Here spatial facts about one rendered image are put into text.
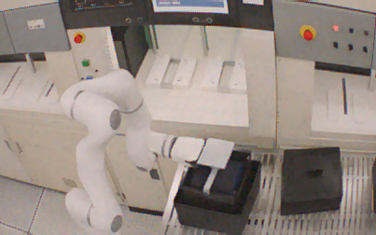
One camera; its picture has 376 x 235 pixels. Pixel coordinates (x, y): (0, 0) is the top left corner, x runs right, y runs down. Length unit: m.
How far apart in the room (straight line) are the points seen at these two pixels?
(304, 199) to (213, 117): 0.62
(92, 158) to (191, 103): 0.90
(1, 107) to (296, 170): 1.71
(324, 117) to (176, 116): 0.70
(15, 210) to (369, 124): 2.46
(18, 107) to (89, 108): 1.30
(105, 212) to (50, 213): 1.64
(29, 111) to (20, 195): 0.97
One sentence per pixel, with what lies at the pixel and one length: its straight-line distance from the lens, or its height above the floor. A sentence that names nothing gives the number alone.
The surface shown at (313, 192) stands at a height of 0.86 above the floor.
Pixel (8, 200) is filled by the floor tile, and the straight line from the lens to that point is 3.37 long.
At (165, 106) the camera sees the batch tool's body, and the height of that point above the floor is 0.87.
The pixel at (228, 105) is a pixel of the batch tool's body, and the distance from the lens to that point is 2.21.
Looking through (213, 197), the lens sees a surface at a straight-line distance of 1.75.
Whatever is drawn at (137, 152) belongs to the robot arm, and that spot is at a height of 1.17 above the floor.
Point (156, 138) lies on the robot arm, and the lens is 1.76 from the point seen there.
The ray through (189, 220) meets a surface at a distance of 1.90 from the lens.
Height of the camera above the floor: 2.42
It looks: 45 degrees down
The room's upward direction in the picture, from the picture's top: 10 degrees counter-clockwise
